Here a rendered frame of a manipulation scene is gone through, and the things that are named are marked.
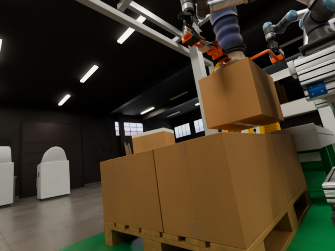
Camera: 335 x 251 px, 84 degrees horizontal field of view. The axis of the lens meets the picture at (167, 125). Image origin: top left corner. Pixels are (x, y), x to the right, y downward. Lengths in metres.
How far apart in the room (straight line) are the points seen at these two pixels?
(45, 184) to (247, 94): 5.64
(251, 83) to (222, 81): 0.21
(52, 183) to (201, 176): 5.63
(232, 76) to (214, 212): 0.94
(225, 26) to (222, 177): 1.39
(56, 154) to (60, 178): 0.68
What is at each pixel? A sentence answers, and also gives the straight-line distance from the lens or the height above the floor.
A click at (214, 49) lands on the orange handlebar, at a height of 1.19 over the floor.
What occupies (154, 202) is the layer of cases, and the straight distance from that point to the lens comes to 1.01.
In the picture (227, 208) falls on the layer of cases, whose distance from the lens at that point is 0.76.
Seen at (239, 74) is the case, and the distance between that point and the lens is 1.40.
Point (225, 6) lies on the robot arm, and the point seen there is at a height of 1.47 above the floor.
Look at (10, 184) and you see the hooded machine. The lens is 6.57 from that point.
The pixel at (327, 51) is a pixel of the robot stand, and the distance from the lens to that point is 1.50.
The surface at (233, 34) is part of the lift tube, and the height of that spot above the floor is 1.42.
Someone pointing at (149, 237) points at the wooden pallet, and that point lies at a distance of 1.11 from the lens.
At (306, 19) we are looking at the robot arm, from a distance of 1.61.
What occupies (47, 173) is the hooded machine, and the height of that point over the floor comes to 0.71.
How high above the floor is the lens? 0.45
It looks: 12 degrees up
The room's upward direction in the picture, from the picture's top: 9 degrees counter-clockwise
